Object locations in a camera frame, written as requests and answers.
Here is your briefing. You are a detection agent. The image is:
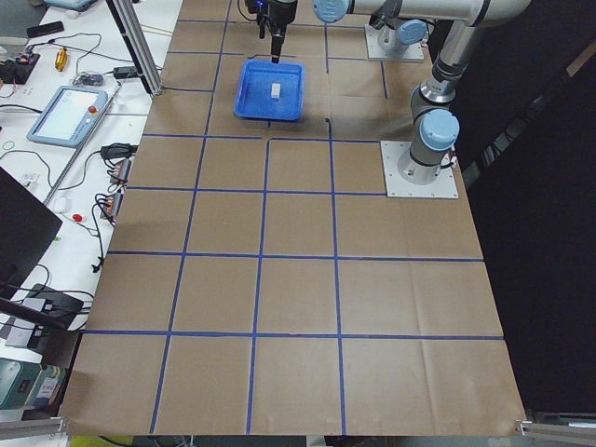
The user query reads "aluminium frame post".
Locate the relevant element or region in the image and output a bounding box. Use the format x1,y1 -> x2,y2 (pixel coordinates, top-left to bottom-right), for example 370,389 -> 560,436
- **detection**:
106,0 -> 162,97

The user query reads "blue teach pendant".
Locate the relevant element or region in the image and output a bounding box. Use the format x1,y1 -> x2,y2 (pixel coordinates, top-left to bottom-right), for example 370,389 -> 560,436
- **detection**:
27,86 -> 109,149

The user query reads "black laptop lid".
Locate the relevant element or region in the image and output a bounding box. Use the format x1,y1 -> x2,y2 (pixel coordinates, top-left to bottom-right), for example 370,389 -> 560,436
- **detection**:
0,169 -> 62,299

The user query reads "smartphone on desk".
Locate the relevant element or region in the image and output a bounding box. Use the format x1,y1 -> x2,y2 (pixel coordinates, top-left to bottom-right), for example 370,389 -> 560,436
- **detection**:
26,20 -> 64,38

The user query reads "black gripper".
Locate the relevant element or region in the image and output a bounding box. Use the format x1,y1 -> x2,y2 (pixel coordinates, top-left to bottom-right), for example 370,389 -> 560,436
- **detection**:
266,0 -> 298,63

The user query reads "black power adapter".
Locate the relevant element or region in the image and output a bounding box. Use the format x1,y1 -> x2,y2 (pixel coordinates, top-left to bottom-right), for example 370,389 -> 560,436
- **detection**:
112,66 -> 139,80

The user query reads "blue plastic tray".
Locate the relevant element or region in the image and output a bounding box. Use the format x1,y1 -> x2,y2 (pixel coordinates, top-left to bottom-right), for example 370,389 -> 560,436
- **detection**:
234,60 -> 305,121

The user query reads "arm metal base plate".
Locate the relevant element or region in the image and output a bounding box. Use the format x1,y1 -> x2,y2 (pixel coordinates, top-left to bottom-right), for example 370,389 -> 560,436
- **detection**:
364,20 -> 427,62
380,141 -> 459,199

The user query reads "white block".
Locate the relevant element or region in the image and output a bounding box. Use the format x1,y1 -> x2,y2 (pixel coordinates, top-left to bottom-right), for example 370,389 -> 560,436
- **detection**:
270,83 -> 281,100

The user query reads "black camera mount wrist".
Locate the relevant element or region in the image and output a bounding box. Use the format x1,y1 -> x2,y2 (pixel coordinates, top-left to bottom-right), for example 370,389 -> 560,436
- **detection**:
237,0 -> 269,39

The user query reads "yellow metal tool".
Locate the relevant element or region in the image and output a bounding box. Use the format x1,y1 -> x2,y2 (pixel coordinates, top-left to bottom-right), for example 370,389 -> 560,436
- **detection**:
54,47 -> 68,73

